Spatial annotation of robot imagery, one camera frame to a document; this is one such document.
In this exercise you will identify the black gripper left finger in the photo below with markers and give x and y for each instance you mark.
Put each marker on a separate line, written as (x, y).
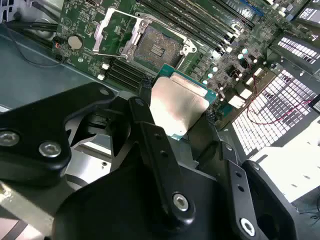
(37, 125)

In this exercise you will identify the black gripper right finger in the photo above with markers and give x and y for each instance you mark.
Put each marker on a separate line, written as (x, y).
(240, 190)

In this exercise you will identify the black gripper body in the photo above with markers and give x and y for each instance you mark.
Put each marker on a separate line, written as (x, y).
(112, 212)

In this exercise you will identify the silver CPU green board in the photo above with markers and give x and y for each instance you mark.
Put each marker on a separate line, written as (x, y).
(175, 105)

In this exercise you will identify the silver metal socket cover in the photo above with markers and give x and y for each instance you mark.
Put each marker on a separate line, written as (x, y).
(99, 37)

